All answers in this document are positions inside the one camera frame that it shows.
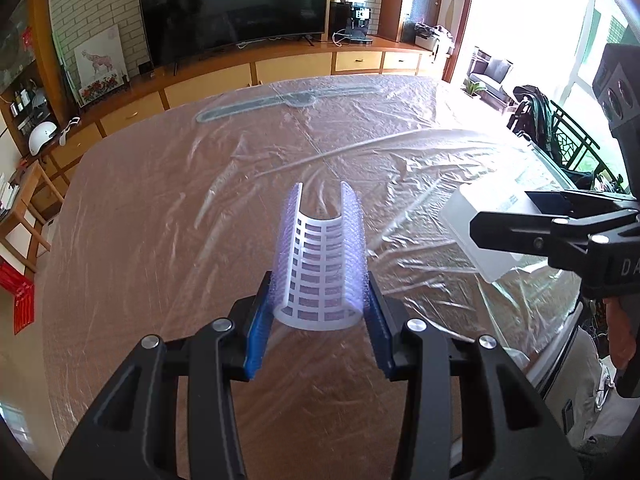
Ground purple white pill tray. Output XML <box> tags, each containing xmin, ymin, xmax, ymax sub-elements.
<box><xmin>270</xmin><ymin>182</ymin><xmax>368</xmax><ymax>332</ymax></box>

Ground white plastic box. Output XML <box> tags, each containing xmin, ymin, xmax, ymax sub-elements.
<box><xmin>439</xmin><ymin>148</ymin><xmax>576</xmax><ymax>283</ymax></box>

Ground person right hand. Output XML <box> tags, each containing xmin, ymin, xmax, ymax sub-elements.
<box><xmin>604</xmin><ymin>298</ymin><xmax>637</xmax><ymax>370</ymax></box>

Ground black folded stroller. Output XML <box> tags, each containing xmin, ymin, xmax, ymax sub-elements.
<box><xmin>506</xmin><ymin>84</ymin><xmax>562</xmax><ymax>165</ymax></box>

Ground potted green plant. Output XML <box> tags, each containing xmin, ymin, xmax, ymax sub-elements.
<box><xmin>462</xmin><ymin>78</ymin><xmax>486</xmax><ymax>98</ymax></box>

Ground grey armchair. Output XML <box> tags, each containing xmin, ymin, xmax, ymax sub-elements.
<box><xmin>468</xmin><ymin>48</ymin><xmax>513</xmax><ymax>113</ymax></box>

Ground small wooden side table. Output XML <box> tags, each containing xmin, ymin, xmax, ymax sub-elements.
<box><xmin>1</xmin><ymin>162</ymin><xmax>64</xmax><ymax>274</ymax></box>

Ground black coffee machine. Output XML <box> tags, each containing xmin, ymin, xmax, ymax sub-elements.
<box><xmin>345</xmin><ymin>3</ymin><xmax>372</xmax><ymax>44</ymax></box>

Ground white dome helmet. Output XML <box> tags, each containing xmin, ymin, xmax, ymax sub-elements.
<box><xmin>28</xmin><ymin>120</ymin><xmax>58</xmax><ymax>156</ymax></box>

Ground horse picture on canvas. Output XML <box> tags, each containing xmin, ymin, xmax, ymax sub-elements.
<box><xmin>74</xmin><ymin>25</ymin><xmax>129</xmax><ymax>106</ymax></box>

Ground wooden tv cabinet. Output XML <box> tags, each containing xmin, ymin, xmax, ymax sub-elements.
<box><xmin>17</xmin><ymin>37</ymin><xmax>450</xmax><ymax>183</ymax></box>

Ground black flat screen television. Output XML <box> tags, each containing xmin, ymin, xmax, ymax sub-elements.
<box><xmin>140</xmin><ymin>0</ymin><xmax>326</xmax><ymax>67</ymax></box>

